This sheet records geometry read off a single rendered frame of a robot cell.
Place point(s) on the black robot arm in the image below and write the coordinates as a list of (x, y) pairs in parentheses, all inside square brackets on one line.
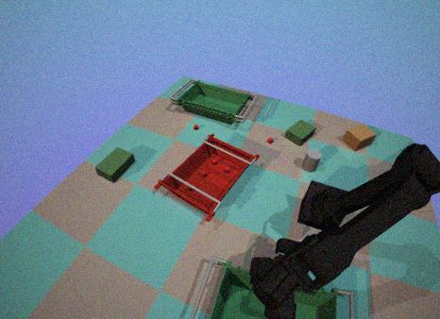
[(407, 186)]

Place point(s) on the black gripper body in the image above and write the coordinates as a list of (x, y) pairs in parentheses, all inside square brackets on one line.
[(287, 310)]

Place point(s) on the green rectangular block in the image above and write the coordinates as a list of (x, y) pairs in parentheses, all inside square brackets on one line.
[(300, 132), (115, 164)]

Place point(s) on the red plastic tray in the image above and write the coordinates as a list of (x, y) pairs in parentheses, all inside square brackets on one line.
[(216, 183)]

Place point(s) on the brown block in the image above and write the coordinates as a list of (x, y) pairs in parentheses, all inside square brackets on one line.
[(359, 137)]

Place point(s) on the grey cylinder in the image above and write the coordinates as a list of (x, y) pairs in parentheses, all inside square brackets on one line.
[(311, 160)]

